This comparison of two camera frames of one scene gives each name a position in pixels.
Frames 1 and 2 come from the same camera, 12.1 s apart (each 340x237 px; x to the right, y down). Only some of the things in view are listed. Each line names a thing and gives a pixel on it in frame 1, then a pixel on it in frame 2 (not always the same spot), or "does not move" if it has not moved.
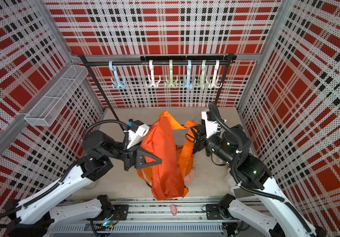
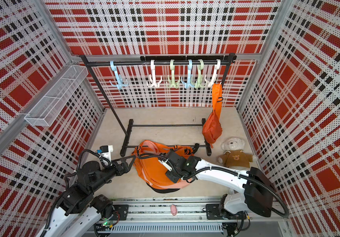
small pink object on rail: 173,210 does not move
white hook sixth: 215,77 does not move
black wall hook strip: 192,58 does not move
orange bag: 165,179 -> 212,128
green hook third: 172,82 does not move
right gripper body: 215,145 -> 174,175
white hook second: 152,80 does not move
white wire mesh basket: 51,108 does not move
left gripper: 135,156 -> 121,171
